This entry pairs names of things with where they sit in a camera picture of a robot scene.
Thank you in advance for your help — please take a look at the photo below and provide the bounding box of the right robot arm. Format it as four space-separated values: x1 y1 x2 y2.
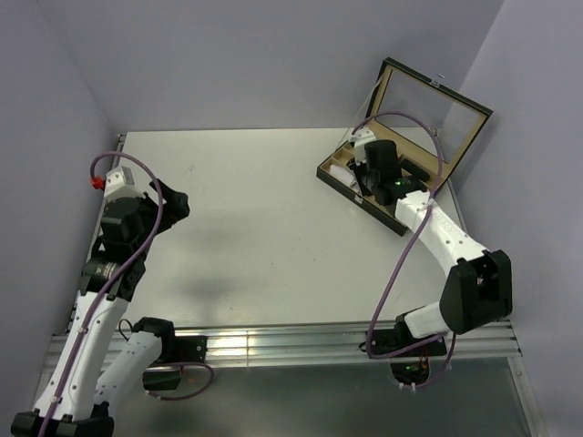
354 140 513 355

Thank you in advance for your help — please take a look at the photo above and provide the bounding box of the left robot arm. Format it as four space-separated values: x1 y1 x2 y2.
10 178 190 436

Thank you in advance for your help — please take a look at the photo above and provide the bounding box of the black rolled sock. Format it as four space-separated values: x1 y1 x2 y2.
399 158 431 182

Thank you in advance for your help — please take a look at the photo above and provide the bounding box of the black compartment storage box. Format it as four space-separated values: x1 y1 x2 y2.
316 57 494 236

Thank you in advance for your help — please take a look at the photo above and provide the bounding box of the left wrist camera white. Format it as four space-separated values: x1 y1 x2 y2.
90 166 138 202

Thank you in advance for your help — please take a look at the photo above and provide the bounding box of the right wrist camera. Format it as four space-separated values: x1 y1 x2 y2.
349 127 377 165

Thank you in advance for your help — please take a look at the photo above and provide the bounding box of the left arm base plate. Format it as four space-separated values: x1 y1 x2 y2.
153 335 208 365

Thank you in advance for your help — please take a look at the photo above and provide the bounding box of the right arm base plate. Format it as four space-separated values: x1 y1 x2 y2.
371 328 447 358

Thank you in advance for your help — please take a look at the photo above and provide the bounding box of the aluminium frame rail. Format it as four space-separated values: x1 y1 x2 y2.
43 318 523 372

